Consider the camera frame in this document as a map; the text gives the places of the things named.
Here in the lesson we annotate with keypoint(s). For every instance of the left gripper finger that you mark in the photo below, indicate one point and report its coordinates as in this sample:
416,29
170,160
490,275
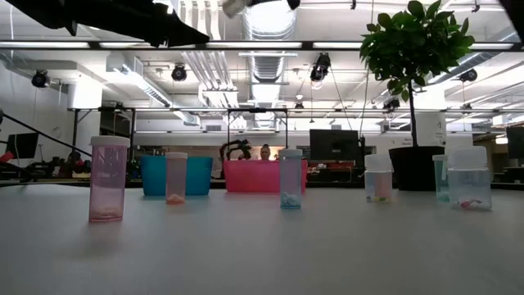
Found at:
184,30

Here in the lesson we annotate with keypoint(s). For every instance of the pale pink bottle orange pills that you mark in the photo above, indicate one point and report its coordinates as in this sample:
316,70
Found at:
176,180

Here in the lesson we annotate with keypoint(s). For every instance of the pink medicine bottle white cap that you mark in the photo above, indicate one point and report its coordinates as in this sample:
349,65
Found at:
108,184

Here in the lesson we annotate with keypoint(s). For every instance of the blue medicine bottle white pills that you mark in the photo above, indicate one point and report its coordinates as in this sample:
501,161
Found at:
290,180

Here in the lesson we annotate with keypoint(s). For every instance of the clear bottle yellow green pills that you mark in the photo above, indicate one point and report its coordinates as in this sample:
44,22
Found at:
378,184

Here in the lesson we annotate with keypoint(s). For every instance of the green medicine bottle white cap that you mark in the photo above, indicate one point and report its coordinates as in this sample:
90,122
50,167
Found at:
440,180

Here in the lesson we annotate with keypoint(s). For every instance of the wide clear bottle red capsules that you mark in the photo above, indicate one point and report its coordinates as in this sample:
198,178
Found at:
469,188

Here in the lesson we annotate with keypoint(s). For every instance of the background black robot arm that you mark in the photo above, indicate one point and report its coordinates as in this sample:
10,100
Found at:
235,145

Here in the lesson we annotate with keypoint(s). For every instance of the blue plastic bin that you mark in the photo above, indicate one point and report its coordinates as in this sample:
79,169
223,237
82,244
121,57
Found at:
200,176

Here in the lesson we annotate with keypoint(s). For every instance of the red plastic bin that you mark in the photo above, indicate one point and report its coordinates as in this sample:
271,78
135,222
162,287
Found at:
254,176

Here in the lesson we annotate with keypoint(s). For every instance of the black ceiling spotlight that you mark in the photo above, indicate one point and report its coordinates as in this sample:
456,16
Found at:
179,73
391,103
468,75
40,78
321,67

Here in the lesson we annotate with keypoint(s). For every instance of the green leafy plant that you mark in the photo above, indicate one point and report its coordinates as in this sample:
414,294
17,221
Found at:
413,45

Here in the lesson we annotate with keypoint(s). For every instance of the person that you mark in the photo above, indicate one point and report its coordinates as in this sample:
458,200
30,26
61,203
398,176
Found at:
74,162
265,152

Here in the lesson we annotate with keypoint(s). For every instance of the large black monitor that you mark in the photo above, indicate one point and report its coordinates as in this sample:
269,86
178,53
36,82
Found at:
333,145

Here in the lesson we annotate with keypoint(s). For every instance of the small black monitor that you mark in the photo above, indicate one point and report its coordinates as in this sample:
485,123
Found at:
22,145

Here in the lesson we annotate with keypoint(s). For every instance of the red desk item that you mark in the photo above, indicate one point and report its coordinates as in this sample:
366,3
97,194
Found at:
6,157

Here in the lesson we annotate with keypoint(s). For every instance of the black plant pot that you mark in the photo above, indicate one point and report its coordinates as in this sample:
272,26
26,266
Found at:
413,168

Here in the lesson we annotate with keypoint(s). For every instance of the silver ventilation duct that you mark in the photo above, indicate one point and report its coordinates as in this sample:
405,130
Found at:
268,69

